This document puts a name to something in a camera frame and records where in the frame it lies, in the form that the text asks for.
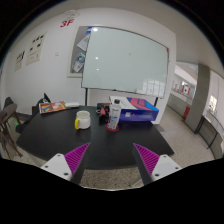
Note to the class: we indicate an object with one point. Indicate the white mug yellow handle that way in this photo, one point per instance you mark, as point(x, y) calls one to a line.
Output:
point(82, 120)

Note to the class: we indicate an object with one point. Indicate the round black table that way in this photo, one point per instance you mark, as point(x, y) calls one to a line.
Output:
point(49, 134)

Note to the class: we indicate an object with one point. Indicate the red 3F wall sign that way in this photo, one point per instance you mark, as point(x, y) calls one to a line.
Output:
point(66, 23)

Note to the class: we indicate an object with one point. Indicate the red round coaster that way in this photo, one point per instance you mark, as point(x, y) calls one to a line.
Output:
point(111, 129)

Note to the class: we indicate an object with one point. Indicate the wooden chair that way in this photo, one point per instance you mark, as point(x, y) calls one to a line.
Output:
point(7, 112)

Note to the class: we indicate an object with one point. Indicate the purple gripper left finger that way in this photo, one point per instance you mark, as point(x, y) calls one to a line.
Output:
point(69, 166)

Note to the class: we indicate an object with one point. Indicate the black frame side table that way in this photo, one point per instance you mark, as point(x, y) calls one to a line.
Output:
point(213, 134)

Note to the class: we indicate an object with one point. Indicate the blue cardboard box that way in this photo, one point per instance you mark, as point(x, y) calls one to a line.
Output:
point(135, 109)

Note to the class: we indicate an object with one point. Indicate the clear plastic water bottle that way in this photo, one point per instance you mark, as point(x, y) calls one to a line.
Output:
point(114, 113)

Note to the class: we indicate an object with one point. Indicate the white flat small box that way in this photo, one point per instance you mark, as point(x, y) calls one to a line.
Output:
point(72, 105)

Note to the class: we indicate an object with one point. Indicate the grey concrete pillar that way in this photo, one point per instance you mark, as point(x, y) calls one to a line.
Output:
point(200, 98)

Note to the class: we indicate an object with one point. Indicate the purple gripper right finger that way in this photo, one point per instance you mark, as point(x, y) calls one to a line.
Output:
point(152, 166)

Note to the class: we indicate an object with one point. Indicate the red fire extinguisher box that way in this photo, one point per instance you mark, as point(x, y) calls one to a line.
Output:
point(186, 112)

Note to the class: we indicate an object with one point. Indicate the wall poster left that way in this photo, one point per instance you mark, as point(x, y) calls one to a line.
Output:
point(19, 60)

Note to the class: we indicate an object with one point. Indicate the orange colourful book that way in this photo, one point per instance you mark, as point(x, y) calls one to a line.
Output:
point(45, 108)

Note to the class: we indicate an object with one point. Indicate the black and red object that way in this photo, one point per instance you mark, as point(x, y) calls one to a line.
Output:
point(103, 109)

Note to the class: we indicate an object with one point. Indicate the wall poster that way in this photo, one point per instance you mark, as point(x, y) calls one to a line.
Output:
point(34, 52)
point(19, 60)

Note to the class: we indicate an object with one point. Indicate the wall poster right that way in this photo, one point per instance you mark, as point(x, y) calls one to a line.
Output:
point(34, 52)

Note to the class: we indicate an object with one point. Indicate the large whiteboard on stand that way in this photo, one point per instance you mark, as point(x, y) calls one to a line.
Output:
point(124, 61)

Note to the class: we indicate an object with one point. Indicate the grey pinboard with papers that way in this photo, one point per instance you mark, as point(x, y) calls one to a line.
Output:
point(78, 51)

